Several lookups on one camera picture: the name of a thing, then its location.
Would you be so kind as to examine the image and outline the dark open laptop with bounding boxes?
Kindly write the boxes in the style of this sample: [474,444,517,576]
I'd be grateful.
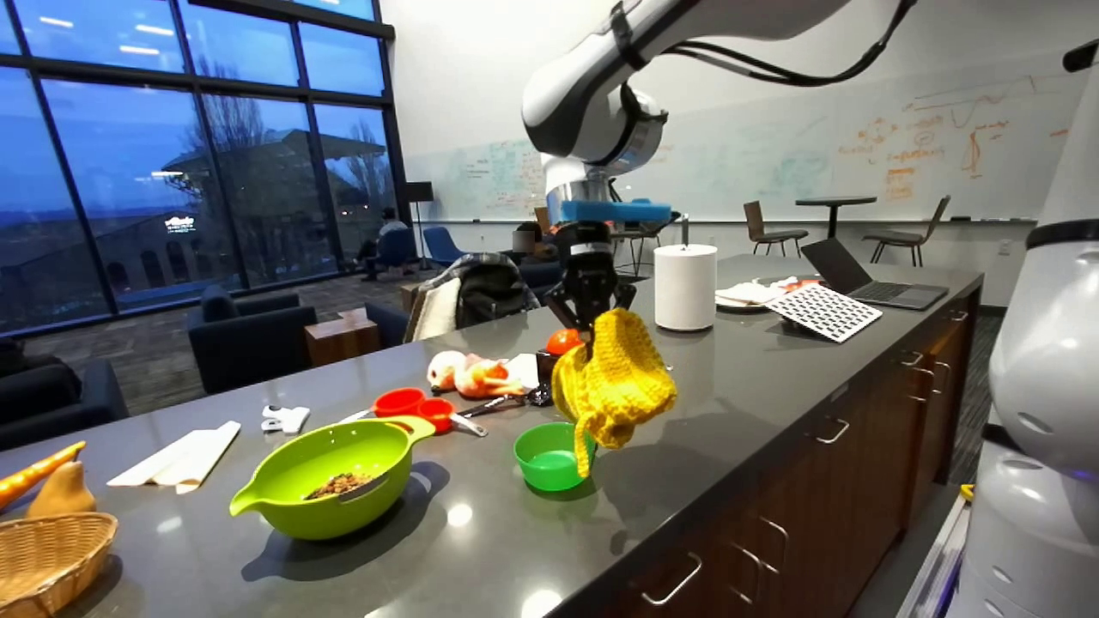
[797,236,953,315]

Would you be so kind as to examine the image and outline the white keyboard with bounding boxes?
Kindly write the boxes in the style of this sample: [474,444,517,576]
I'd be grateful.
[772,280,886,347]

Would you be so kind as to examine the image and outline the brown chair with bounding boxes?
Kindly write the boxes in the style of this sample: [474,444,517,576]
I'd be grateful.
[743,198,812,262]
[861,191,954,271]

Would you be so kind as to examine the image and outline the dark sofa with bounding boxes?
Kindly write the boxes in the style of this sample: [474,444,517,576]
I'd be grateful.
[0,351,131,454]

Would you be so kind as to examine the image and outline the yellow measuring spoon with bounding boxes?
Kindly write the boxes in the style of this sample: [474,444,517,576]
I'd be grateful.
[382,411,443,447]

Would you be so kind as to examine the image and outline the small green bowl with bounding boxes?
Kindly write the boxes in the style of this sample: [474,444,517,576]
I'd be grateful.
[512,423,603,499]

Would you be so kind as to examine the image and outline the yellow crocheted cloth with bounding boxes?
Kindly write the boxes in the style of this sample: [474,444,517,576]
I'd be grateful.
[549,305,684,481]

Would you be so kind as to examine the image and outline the red measuring cups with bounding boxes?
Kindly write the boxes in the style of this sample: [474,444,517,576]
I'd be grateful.
[371,383,461,437]

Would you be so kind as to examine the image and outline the black handled tool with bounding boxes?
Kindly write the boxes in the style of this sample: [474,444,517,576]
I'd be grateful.
[457,383,557,423]

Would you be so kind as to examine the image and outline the black armchair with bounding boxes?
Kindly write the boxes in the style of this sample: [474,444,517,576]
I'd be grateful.
[185,289,320,394]

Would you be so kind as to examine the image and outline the round dark table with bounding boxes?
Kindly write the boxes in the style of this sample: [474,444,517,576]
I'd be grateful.
[793,197,880,243]

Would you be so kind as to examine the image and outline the black cube box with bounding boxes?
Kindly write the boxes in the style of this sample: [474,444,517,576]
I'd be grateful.
[534,347,565,394]

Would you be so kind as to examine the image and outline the white paper packet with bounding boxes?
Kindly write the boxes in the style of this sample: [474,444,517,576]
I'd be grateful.
[107,415,246,499]

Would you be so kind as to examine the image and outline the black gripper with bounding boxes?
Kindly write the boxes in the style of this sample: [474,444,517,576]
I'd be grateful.
[543,223,638,338]

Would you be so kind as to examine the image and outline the black overhead fixture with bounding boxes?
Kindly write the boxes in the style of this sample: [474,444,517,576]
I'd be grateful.
[1062,38,1099,75]

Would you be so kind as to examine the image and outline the orange toy tomato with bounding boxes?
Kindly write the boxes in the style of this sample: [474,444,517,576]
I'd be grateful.
[543,325,589,359]

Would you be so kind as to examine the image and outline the white orange plush toy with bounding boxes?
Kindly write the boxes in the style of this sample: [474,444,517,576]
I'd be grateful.
[424,347,517,402]

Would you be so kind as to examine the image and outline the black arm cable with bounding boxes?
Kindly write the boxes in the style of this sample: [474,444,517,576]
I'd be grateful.
[665,0,922,90]

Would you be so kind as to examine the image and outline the blue wrist camera box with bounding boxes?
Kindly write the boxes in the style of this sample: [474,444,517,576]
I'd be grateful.
[553,197,679,231]

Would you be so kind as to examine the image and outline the wooden side table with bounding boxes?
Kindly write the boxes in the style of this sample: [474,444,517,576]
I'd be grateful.
[301,312,386,366]

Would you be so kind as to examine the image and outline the lime green colander bowl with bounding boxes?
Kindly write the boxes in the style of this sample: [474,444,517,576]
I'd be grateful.
[226,415,424,544]

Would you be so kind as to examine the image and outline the seated person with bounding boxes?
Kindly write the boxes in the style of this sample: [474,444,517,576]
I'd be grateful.
[358,209,421,280]

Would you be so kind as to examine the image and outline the wicker basket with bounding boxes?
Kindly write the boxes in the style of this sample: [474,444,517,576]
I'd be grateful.
[0,509,124,618]

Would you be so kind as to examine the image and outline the tan wooden piece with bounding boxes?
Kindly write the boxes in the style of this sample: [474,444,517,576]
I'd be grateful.
[24,458,102,517]

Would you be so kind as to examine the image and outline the black backpack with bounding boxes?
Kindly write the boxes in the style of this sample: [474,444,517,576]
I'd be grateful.
[454,252,543,331]

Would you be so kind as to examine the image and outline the white plates stack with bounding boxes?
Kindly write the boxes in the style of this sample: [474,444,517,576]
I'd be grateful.
[714,276,806,315]

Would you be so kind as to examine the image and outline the large glass window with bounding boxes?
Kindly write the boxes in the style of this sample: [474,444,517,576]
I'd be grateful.
[0,0,411,338]

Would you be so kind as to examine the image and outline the blue chair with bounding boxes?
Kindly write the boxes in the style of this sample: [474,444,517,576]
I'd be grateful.
[421,223,466,271]

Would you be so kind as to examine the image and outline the white paper towel roll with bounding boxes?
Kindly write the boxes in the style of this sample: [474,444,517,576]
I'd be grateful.
[653,241,723,338]

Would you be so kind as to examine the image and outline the brown food pieces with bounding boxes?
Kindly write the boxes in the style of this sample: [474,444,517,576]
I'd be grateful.
[306,468,377,501]

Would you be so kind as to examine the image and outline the dark wooden counter cabinet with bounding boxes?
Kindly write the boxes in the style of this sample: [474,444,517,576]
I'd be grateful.
[565,271,989,618]

